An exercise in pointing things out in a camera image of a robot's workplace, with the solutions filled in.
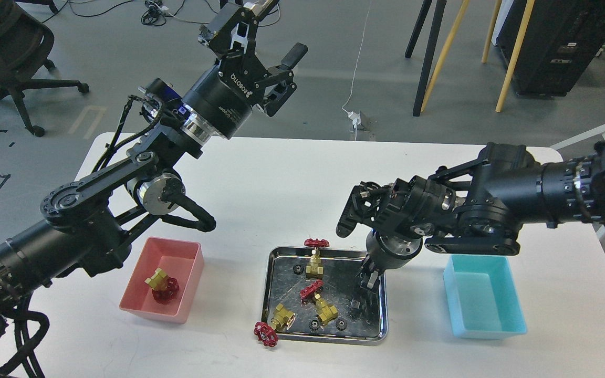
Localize black tripod leg right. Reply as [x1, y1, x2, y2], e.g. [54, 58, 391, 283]
[405, 1, 447, 117]

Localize black cables on floor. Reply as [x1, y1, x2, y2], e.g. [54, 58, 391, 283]
[45, 0, 281, 28]

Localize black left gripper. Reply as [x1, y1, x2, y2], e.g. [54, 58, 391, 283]
[182, 1, 309, 139]

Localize brass valve red handle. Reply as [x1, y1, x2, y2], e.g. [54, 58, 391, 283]
[300, 280, 339, 326]
[304, 238, 329, 280]
[254, 303, 296, 347]
[144, 267, 180, 304]

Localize blue plastic box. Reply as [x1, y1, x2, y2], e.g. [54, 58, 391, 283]
[443, 254, 527, 340]

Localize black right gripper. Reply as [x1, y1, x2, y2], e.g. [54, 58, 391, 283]
[356, 230, 423, 292]

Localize white power adapter with cable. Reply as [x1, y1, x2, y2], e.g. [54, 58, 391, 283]
[341, 1, 373, 141]

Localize brass valve top red handle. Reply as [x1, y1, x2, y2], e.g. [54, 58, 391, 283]
[304, 238, 329, 280]

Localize black office chair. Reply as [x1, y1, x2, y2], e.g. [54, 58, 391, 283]
[0, 1, 89, 137]

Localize pink plastic box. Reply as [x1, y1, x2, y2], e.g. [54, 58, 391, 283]
[119, 237, 204, 323]

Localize wooden easel legs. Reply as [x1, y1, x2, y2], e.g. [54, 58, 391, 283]
[414, 1, 535, 117]

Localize shiny metal tray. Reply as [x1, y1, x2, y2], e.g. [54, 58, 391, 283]
[260, 246, 388, 345]

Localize brass valve bottom red handle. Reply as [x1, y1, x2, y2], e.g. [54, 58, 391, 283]
[254, 303, 296, 347]

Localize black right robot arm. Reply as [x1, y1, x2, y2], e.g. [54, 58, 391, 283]
[336, 140, 605, 292]

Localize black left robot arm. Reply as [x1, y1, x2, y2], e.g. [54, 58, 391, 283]
[0, 1, 308, 377]

